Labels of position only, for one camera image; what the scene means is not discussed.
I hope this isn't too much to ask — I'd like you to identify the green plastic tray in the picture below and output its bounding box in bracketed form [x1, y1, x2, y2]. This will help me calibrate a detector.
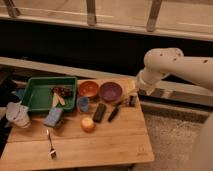
[22, 77, 77, 113]

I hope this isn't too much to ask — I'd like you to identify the white cloth towel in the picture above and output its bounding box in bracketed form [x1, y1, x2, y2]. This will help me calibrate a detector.
[6, 102, 28, 122]

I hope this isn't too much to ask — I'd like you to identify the white paper cup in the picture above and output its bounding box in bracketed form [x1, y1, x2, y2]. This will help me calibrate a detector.
[12, 114, 31, 128]

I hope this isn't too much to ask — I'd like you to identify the black rectangular block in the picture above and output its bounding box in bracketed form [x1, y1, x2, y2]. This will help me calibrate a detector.
[93, 103, 106, 123]

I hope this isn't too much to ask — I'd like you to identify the small dark box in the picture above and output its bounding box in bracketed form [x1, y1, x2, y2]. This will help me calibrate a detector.
[129, 95, 137, 107]

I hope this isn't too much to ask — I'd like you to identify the purple bowl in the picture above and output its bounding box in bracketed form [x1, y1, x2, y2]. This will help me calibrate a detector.
[99, 82, 123, 102]

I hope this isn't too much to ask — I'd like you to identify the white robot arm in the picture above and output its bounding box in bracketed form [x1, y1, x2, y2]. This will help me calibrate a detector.
[136, 48, 213, 171]

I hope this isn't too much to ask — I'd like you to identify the blue sponge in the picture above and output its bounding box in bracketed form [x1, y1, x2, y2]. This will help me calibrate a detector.
[43, 107, 63, 127]

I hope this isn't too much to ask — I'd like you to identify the metal fork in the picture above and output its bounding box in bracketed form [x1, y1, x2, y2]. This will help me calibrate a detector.
[46, 129, 57, 159]

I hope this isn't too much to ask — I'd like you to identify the black marker pen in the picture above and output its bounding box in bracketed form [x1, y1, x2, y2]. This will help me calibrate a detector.
[108, 105, 121, 122]

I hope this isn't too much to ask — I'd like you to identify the small blue cup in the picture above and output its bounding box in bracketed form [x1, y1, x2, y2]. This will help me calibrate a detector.
[77, 96, 89, 113]

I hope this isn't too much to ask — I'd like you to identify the dark grape bunch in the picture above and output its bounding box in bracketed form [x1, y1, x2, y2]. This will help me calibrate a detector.
[51, 86, 73, 98]

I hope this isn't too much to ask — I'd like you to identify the blue object behind tray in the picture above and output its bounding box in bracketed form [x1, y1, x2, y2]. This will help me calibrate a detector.
[15, 88, 25, 100]

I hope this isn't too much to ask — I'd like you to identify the orange apple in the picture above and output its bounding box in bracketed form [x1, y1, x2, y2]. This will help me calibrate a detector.
[80, 117, 95, 132]

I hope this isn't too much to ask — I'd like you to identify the yellow cheese wedge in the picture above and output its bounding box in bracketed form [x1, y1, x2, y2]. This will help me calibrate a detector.
[52, 93, 65, 107]

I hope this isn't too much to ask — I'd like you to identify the red bowl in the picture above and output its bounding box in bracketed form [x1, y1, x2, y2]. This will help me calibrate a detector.
[78, 81, 99, 98]

